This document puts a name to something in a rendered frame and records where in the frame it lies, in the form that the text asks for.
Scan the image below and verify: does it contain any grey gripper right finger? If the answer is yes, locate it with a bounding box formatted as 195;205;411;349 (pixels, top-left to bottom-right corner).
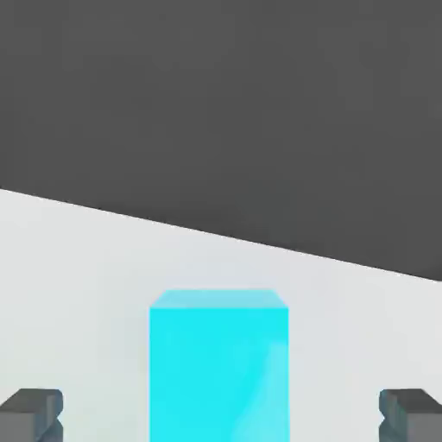
378;388;442;442

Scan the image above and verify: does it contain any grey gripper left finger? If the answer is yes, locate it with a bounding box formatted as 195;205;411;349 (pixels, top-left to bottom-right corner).
0;388;65;442

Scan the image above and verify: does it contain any small cyan cube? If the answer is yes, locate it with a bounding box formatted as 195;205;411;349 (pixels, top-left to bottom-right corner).
148;288;290;442

